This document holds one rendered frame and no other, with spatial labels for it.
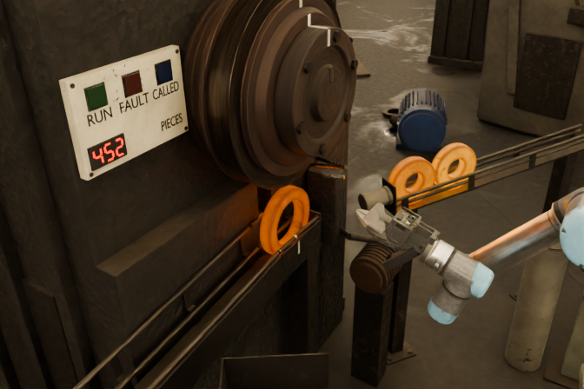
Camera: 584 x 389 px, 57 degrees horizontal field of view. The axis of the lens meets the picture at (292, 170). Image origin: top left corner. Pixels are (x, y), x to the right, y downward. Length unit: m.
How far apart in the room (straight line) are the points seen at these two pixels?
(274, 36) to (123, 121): 0.33
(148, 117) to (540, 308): 1.41
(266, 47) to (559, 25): 2.84
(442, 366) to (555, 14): 2.37
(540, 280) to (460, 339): 0.45
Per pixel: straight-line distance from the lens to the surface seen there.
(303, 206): 1.41
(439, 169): 1.72
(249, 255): 1.35
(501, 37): 3.90
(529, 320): 2.01
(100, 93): 0.97
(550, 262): 1.86
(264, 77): 1.05
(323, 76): 1.13
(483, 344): 2.21
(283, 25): 1.10
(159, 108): 1.08
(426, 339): 2.17
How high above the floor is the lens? 1.50
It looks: 27 degrees down
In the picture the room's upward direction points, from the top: 1 degrees counter-clockwise
